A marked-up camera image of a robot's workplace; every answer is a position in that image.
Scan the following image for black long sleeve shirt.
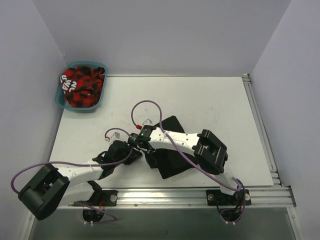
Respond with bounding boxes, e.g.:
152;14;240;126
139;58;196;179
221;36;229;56
144;115;193;179

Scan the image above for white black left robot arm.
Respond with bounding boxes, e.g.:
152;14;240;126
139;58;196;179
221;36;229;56
17;140;142;220

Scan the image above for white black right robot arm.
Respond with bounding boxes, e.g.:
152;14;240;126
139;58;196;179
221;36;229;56
128;125;242;205

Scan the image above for teal plastic basket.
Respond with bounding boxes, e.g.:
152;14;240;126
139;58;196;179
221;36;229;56
55;61;108;113

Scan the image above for red black plaid shirt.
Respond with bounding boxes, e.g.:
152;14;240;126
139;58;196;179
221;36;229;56
60;65;106;108

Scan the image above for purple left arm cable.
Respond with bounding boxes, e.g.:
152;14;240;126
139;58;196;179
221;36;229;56
10;127;135;223

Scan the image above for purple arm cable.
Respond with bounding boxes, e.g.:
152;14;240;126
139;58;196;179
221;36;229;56
10;127;135;223
130;100;245;222

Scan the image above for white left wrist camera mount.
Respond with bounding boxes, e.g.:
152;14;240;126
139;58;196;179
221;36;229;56
104;132;120;143

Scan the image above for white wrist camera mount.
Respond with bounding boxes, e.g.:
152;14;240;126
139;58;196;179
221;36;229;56
142;118;154;126
104;132;120;143

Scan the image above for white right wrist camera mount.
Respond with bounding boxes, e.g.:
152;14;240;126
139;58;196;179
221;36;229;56
142;118;154;126

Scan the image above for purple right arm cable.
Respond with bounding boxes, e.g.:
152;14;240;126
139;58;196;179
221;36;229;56
130;100;245;222

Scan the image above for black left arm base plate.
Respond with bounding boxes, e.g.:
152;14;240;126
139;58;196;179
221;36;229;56
72;190;118;207

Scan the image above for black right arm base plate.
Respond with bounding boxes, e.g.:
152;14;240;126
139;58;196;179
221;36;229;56
206;189;252;207

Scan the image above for aluminium right side rail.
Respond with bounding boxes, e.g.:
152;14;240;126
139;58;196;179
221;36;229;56
242;74;284;187

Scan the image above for aluminium rail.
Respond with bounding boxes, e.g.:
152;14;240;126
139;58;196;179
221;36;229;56
242;74;284;187
57;185;298;211

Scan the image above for aluminium front rail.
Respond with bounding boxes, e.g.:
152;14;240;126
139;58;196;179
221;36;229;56
57;185;298;211

